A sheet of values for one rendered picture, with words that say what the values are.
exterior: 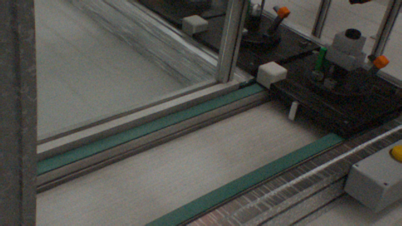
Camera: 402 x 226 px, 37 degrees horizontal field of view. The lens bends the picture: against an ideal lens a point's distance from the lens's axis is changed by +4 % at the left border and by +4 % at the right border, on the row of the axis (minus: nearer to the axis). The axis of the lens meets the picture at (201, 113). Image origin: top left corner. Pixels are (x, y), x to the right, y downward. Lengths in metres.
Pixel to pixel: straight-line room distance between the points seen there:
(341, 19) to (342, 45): 0.69
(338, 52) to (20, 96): 0.88
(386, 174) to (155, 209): 0.41
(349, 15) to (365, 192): 0.97
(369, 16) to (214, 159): 1.04
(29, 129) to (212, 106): 0.72
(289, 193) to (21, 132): 0.58
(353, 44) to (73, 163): 0.59
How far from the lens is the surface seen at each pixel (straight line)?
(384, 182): 1.08
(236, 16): 1.16
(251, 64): 1.30
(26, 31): 0.44
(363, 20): 1.96
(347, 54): 1.24
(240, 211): 0.94
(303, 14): 1.90
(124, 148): 1.05
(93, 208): 0.96
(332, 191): 1.09
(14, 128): 0.48
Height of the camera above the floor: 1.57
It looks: 33 degrees down
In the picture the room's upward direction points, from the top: 10 degrees clockwise
